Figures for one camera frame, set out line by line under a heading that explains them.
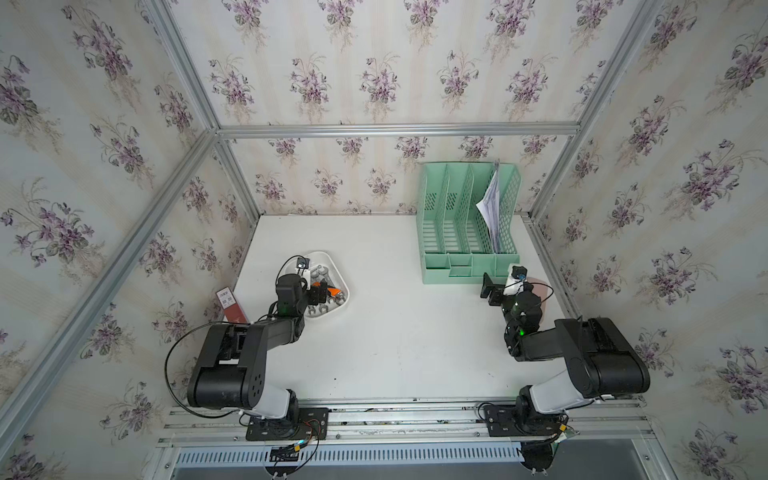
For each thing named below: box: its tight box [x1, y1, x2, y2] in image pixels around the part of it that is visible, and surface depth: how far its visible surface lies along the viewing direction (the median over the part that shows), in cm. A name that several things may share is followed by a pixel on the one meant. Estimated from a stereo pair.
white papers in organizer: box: [476, 170, 500, 253], surface depth 90 cm
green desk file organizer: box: [416, 162, 522, 285], surface depth 107 cm
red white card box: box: [215, 286, 249, 324], surface depth 95 cm
